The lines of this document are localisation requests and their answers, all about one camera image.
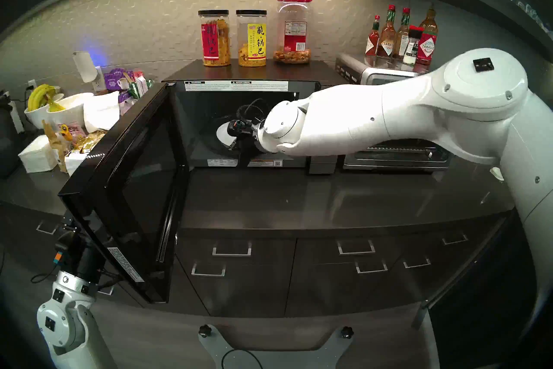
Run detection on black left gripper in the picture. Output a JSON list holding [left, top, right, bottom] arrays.
[[61, 211, 112, 287]]

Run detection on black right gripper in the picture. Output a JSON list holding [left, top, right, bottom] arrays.
[[236, 132, 263, 168]]

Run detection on white ceramic plate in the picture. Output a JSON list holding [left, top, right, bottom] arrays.
[[215, 122, 242, 146]]

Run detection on black glass microwave door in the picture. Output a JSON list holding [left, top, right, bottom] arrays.
[[58, 82, 189, 305]]

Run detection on black Panasonic microwave body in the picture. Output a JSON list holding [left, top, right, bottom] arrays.
[[163, 59, 354, 176]]

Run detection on black box orange sticker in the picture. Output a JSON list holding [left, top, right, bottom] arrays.
[[53, 242, 73, 266], [227, 119, 250, 138]]

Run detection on white paper napkin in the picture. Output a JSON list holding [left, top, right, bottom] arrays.
[[65, 151, 89, 176], [83, 91, 121, 134]]

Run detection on white napkin stack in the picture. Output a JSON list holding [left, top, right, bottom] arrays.
[[18, 135, 59, 174]]

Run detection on brown paper bag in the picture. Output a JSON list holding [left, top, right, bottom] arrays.
[[42, 120, 70, 174]]

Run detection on pink snack packet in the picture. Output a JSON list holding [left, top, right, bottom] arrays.
[[65, 122, 86, 144]]

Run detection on black coffee machine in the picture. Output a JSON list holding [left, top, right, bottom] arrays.
[[0, 94, 22, 181]]

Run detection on snack jar yellow label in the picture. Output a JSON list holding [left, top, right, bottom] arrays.
[[236, 10, 267, 68]]

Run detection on snack jar red label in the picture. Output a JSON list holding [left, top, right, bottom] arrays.
[[198, 10, 231, 67]]

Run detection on large white bowl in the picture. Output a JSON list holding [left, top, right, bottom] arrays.
[[47, 92, 95, 129]]

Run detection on clear jar red lid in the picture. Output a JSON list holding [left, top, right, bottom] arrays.
[[273, 0, 313, 65]]

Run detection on green and white sachets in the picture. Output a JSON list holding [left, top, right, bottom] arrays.
[[129, 72, 156, 101]]

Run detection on clear bag of cutlery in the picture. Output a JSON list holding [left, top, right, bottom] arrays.
[[120, 98, 145, 122]]

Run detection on yellow banana bunch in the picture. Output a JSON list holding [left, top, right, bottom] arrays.
[[27, 84, 66, 113]]

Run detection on dark lower drawer cabinet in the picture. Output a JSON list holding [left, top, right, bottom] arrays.
[[0, 204, 504, 319]]

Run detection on silver toaster oven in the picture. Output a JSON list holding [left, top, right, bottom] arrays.
[[335, 53, 453, 172]]

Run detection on purple coffee bag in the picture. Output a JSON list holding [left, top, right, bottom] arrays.
[[104, 69, 133, 92]]

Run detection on small red hot sauce bottle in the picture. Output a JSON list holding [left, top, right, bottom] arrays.
[[365, 15, 381, 57]]

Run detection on orange Tabasco sauce bottle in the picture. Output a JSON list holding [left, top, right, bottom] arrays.
[[377, 5, 397, 60]]

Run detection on red capped spice shaker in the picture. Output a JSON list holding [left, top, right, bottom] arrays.
[[403, 25, 425, 66]]

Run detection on large red Tabasco bottle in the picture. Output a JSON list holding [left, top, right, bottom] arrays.
[[416, 3, 439, 66]]

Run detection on black built-in appliance front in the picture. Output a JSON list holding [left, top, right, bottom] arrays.
[[421, 212, 545, 369]]

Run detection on row of clear glasses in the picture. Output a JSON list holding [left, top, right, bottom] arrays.
[[516, 0, 553, 38]]

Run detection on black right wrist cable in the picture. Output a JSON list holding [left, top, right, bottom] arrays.
[[235, 98, 269, 127]]

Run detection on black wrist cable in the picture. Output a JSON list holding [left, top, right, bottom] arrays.
[[29, 262, 57, 285], [235, 98, 269, 127]]

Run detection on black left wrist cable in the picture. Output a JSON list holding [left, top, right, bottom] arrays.
[[29, 262, 57, 285]]

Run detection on grey robot base bracket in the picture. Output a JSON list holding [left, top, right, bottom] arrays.
[[198, 325, 355, 369]]

